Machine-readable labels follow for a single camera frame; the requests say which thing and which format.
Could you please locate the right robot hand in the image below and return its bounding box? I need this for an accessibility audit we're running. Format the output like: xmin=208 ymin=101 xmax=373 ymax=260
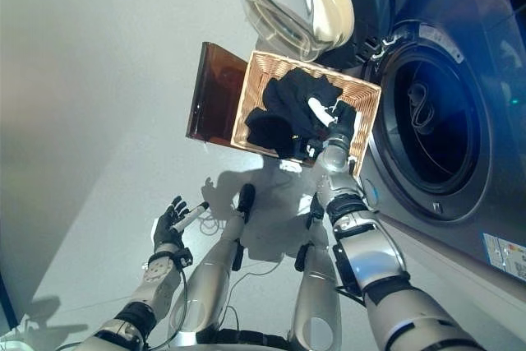
xmin=307 ymin=97 xmax=358 ymax=137

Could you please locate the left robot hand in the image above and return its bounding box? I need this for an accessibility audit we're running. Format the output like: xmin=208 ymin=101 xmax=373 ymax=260
xmin=152 ymin=196 xmax=210 ymax=256

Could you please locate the black garment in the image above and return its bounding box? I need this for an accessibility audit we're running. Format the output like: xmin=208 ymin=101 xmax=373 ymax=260
xmin=245 ymin=67 xmax=358 ymax=161

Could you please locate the dark grey washing machine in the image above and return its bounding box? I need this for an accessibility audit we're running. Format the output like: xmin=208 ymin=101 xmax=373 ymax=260
xmin=357 ymin=0 xmax=526 ymax=286

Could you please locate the silver left robot leg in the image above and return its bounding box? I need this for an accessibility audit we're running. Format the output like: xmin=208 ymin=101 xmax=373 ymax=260
xmin=168 ymin=183 xmax=256 ymax=334

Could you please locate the silver robot leg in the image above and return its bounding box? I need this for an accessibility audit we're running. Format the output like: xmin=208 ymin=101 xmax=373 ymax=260
xmin=168 ymin=183 xmax=256 ymax=334
xmin=289 ymin=192 xmax=344 ymax=351

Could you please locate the rectangular wicker basket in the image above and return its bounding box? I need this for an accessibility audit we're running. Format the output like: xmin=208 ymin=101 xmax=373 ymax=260
xmin=230 ymin=49 xmax=383 ymax=175

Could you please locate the round glass washer door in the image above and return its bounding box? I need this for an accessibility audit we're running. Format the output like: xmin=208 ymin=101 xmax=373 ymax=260
xmin=224 ymin=0 xmax=398 ymax=68

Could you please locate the brown stool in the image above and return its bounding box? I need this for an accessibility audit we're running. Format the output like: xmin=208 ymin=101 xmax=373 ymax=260
xmin=184 ymin=41 xmax=250 ymax=149

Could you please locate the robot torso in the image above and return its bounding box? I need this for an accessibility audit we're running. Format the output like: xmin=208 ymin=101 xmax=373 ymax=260
xmin=155 ymin=328 xmax=297 ymax=351

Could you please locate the silver right robot leg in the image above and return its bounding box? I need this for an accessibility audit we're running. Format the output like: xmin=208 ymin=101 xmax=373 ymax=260
xmin=289 ymin=192 xmax=344 ymax=351

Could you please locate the white plastic bin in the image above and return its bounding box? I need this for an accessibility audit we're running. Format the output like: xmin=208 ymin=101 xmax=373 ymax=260
xmin=0 ymin=336 xmax=30 ymax=351

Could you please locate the thin floor cable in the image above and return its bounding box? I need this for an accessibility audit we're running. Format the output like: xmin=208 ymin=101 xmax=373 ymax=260
xmin=199 ymin=210 xmax=284 ymax=279

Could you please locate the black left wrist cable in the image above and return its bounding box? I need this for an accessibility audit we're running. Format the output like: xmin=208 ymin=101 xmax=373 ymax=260
xmin=176 ymin=260 xmax=194 ymax=327

